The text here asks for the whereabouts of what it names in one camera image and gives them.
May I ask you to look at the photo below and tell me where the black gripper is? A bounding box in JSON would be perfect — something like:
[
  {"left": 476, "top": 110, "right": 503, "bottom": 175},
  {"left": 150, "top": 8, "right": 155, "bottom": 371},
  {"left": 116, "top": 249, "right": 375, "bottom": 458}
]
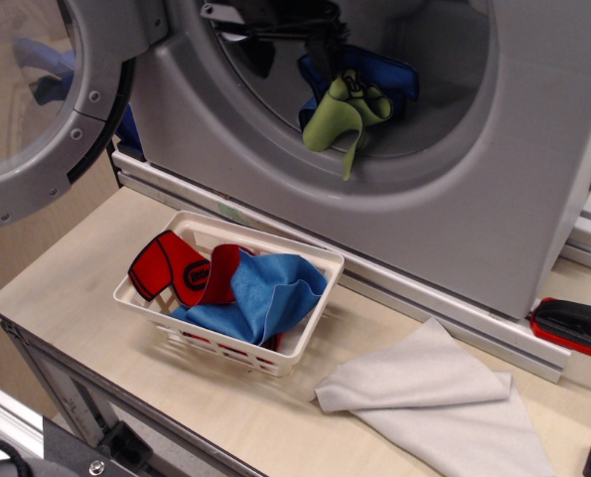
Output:
[{"left": 200, "top": 1, "right": 349, "bottom": 81}]

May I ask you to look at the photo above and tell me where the blue and green felt garment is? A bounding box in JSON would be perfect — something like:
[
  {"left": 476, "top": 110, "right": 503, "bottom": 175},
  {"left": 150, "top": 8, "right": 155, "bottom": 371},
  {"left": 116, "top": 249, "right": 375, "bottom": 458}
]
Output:
[{"left": 298, "top": 45, "right": 420, "bottom": 180}]

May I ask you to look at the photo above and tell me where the grey toy washing machine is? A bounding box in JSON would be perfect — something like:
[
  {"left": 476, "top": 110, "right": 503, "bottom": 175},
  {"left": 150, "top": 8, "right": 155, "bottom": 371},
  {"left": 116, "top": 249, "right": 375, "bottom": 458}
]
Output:
[{"left": 131, "top": 1, "right": 591, "bottom": 318}]

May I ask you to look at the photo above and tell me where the grey round machine door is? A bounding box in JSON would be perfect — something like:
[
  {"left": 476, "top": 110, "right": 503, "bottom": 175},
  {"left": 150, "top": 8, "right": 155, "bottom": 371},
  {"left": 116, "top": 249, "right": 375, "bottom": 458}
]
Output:
[{"left": 0, "top": 1, "right": 168, "bottom": 228}]

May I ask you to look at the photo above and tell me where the white plastic laundry basket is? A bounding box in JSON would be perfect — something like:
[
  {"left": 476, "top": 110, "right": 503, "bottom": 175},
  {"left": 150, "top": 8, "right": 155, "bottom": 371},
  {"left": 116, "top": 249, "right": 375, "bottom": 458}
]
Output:
[{"left": 114, "top": 212, "right": 344, "bottom": 377}]

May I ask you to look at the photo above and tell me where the blue clamp behind door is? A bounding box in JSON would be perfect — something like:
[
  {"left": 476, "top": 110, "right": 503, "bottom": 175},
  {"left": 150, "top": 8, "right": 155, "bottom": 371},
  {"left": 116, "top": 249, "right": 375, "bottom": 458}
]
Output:
[{"left": 12, "top": 38, "right": 142, "bottom": 153}]

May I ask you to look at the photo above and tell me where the light blue cloth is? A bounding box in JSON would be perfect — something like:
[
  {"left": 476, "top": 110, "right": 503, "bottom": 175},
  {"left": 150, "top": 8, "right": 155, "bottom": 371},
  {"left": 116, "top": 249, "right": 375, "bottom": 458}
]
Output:
[{"left": 171, "top": 249, "right": 327, "bottom": 346}]

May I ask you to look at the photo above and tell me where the red felt garment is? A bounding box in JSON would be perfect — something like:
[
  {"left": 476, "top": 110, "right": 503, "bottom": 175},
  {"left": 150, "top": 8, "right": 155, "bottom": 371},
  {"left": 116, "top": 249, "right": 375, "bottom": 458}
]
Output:
[{"left": 128, "top": 231, "right": 282, "bottom": 351}]

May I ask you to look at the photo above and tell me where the grey folded cloth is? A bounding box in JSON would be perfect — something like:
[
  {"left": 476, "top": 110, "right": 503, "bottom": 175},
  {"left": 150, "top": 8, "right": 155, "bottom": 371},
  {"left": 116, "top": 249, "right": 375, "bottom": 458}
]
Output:
[{"left": 315, "top": 319, "right": 554, "bottom": 476}]

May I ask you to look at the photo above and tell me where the red and black clamp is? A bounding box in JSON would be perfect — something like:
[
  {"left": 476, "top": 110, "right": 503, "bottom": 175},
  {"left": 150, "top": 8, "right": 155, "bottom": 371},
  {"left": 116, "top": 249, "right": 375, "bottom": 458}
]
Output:
[{"left": 529, "top": 298, "right": 591, "bottom": 357}]

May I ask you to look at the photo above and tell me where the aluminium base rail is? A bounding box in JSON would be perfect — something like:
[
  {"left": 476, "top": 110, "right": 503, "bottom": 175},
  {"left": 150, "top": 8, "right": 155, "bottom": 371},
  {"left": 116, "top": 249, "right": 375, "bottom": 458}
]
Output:
[{"left": 111, "top": 152, "right": 571, "bottom": 383}]

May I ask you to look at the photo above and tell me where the aluminium table frame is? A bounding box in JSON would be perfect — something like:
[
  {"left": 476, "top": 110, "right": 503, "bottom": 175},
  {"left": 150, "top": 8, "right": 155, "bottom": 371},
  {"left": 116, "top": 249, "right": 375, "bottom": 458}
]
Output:
[{"left": 0, "top": 314, "right": 262, "bottom": 476}]

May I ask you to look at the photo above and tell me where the black mount with bolt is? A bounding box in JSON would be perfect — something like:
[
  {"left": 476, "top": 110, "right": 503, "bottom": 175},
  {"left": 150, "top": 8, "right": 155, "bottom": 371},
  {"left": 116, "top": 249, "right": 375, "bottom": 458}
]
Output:
[{"left": 0, "top": 415, "right": 155, "bottom": 477}]

